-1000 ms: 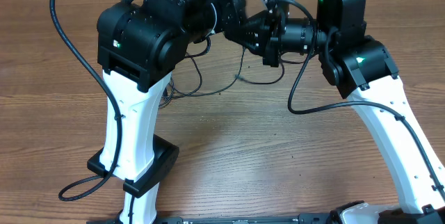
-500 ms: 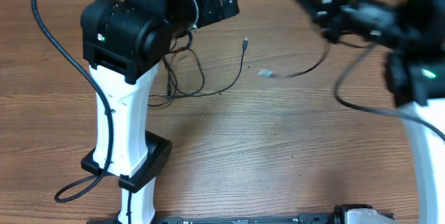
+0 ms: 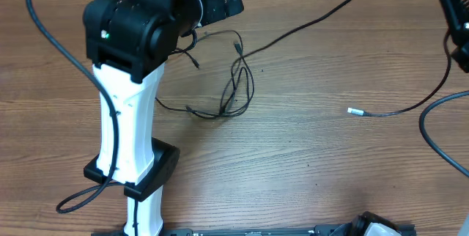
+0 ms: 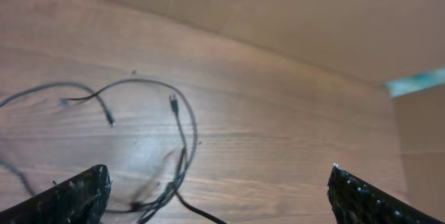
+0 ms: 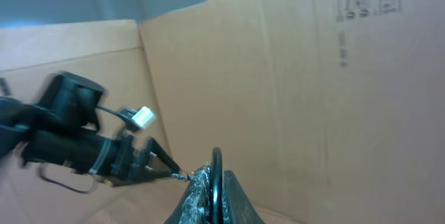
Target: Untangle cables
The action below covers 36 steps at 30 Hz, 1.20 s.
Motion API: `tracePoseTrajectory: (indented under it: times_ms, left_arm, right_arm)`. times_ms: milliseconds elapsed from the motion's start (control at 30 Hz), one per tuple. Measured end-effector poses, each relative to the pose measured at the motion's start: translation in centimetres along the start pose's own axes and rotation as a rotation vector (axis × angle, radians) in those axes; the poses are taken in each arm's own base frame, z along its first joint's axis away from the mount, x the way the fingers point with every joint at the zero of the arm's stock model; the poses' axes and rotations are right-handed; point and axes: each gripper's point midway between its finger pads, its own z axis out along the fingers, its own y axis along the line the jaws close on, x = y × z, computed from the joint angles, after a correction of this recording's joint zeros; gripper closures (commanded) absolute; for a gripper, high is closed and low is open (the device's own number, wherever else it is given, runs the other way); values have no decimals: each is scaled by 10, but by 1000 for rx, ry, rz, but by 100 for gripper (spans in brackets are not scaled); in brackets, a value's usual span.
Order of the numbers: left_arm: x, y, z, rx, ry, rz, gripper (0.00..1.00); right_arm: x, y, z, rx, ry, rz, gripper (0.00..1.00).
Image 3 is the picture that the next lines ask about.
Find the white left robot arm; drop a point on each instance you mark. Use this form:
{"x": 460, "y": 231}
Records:
{"x": 128, "y": 42}

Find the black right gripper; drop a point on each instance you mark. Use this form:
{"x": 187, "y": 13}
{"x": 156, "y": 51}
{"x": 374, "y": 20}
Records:
{"x": 458, "y": 4}

